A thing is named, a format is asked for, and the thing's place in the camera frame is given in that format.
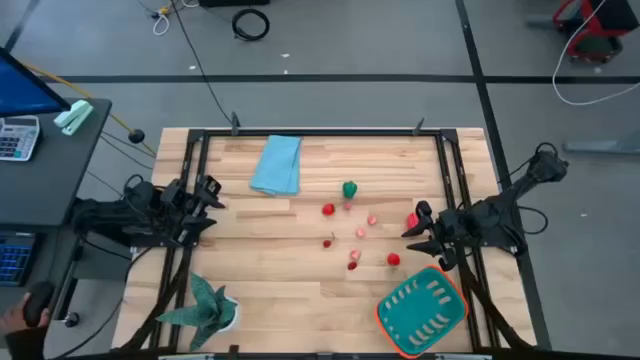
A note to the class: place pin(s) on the light blue folded cloth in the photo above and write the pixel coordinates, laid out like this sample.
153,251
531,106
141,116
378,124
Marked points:
277,165

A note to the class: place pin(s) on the green plant in white pot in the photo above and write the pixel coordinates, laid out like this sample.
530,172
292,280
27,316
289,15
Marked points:
207,312

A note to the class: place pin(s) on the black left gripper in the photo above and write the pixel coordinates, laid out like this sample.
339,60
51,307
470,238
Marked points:
187,210

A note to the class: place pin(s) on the bright red toy strawberry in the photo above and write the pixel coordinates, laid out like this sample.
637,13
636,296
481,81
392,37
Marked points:
328,209

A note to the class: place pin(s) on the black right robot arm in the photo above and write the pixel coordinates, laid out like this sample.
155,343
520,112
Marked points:
500,210

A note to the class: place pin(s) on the black frame clamp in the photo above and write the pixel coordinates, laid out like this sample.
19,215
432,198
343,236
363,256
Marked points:
419,127
233,352
235,124

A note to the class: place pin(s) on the mint green stapler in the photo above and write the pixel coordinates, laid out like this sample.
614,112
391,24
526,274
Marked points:
74,117

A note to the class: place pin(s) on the backlit computer keyboard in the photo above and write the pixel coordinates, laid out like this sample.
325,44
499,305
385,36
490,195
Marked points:
14,257

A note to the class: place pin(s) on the black round knob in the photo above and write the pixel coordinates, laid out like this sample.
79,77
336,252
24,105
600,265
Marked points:
136,136

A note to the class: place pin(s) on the round red toy tomato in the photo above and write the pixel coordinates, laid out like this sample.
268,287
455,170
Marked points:
393,259

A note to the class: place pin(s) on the black caster wheel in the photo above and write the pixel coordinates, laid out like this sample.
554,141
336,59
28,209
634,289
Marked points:
71,319

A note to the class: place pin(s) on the computer monitor with blue screen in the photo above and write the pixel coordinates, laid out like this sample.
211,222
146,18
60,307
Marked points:
22,87

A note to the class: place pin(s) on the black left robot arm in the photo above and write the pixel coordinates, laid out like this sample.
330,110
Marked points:
105,215

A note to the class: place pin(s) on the teal basket with orange rim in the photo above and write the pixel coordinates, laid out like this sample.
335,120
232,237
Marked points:
422,312

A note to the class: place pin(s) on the black desk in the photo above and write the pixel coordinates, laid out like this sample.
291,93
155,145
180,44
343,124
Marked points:
55,175

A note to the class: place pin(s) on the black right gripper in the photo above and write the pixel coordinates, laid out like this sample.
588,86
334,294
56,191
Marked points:
450,227

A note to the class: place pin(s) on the person's forearm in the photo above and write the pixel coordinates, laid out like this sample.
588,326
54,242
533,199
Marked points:
20,345

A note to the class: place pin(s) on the large red toy fruit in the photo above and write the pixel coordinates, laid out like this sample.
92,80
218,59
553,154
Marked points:
411,221

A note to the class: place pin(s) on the grey metal desk foot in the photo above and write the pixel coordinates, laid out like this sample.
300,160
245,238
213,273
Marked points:
600,146

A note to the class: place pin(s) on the grey desk calculator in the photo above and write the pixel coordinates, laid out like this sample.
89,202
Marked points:
17,137

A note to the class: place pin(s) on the person's hand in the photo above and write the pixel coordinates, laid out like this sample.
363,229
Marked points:
12,317

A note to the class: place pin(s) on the green toy bell pepper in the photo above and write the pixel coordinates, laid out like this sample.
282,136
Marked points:
349,189

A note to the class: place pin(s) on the black metal table frame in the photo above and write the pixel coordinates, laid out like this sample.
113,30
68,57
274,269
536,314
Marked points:
320,133

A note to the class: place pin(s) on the black computer mouse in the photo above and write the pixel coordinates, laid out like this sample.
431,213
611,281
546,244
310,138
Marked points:
39,300

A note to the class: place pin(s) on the red and black cart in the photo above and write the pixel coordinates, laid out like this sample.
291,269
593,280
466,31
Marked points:
595,35

